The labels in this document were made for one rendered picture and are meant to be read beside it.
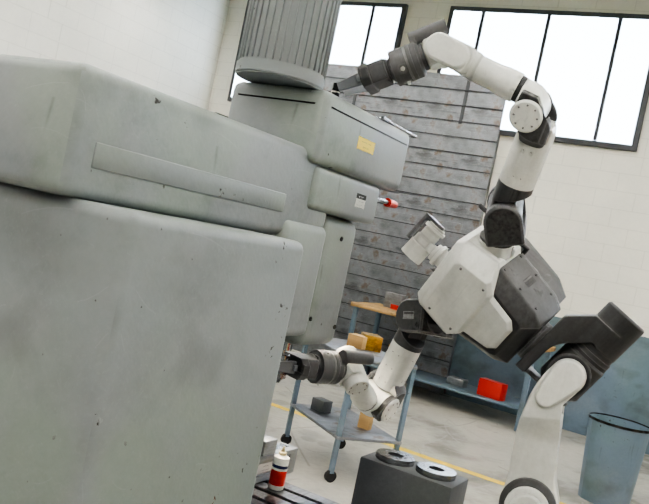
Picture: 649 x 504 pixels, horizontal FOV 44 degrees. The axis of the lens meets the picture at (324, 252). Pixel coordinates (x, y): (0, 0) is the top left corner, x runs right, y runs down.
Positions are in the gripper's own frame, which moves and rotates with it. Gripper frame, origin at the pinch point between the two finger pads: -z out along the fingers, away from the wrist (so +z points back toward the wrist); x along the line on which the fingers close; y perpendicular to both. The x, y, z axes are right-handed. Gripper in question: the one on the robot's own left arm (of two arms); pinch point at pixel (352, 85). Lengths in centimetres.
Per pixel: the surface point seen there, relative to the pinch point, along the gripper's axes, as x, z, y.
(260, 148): -44.0, -14.4, -18.6
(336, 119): -21.8, -2.3, -12.6
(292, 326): -20, -27, -53
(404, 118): 800, -73, 185
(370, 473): -15, -21, -89
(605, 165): 749, 127, 41
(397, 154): 11.5, 3.9, -17.8
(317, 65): -27.3, -1.6, -1.5
